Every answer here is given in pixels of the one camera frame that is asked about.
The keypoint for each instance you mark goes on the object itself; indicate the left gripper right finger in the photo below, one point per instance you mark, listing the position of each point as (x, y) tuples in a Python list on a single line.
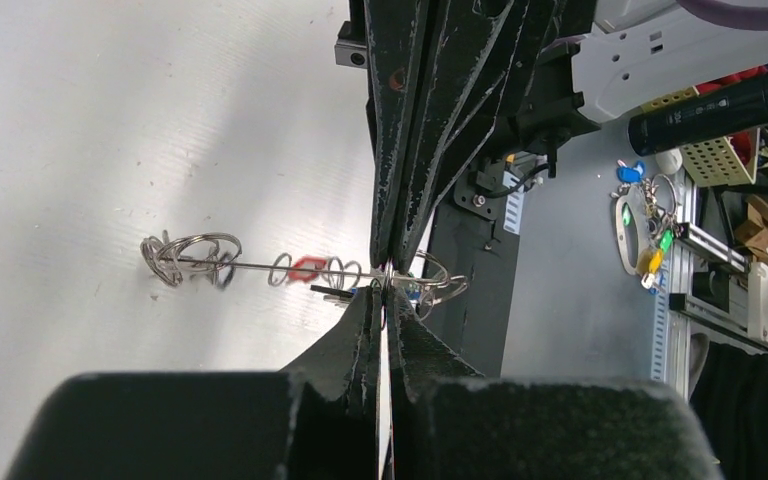
[(449, 422)]

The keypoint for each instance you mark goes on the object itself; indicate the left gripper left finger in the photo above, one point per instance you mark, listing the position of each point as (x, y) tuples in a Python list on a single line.
[(314, 419)]

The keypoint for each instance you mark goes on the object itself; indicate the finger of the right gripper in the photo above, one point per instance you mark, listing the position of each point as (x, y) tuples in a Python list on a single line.
[(453, 63), (395, 37)]

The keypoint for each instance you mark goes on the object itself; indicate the key with black tag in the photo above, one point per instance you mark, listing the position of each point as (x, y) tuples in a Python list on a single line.
[(333, 295)]

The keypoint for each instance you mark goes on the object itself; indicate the large metal keyring disc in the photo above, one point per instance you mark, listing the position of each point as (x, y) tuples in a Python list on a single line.
[(217, 257)]

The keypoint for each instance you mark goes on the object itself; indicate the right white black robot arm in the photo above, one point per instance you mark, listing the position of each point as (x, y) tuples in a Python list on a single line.
[(584, 78)]

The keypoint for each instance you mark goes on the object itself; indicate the spare keyring bundle in background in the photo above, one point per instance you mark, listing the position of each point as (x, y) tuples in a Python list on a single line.
[(645, 223)]

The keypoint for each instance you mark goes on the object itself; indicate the blue key tag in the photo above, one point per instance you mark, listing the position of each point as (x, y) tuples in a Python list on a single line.
[(414, 288)]

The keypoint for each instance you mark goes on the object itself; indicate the red key tag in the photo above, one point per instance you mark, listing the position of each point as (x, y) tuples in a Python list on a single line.
[(307, 269)]

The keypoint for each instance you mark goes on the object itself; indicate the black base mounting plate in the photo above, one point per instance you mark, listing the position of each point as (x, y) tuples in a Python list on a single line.
[(477, 237)]

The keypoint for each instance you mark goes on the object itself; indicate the black cylinder in background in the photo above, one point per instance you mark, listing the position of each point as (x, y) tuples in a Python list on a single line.
[(730, 109)]

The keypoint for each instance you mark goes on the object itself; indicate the perforated yellow basket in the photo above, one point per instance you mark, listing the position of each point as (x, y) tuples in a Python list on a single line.
[(728, 160)]

